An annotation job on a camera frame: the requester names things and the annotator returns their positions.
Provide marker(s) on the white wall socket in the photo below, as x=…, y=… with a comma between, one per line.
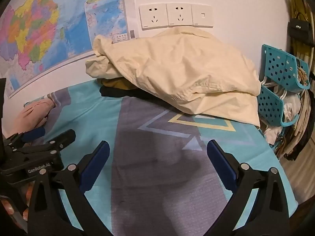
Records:
x=179, y=14
x=153, y=16

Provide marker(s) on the olive garment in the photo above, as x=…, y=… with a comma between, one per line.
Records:
x=118, y=83

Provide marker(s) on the cream jacket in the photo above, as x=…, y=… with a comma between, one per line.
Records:
x=184, y=66

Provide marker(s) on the colourful wall map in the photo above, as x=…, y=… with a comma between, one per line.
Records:
x=37, y=29

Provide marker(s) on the person's left hand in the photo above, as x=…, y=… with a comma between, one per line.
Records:
x=8, y=207

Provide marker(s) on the black handbag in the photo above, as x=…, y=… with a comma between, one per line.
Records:
x=299, y=30

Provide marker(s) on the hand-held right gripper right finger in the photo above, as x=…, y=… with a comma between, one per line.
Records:
x=221, y=169

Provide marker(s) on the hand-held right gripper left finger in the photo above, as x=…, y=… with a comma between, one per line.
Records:
x=94, y=169

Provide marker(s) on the white cloth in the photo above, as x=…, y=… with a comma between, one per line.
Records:
x=290, y=107

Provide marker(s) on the teal perforated basket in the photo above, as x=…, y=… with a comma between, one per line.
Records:
x=268, y=105
x=278, y=64

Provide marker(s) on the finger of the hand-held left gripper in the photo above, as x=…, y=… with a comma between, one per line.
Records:
x=34, y=133
x=61, y=139

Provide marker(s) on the teal grey patterned bed sheet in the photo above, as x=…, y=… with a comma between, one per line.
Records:
x=147, y=152

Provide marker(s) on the beige hanging clothes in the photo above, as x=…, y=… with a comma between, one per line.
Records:
x=301, y=120

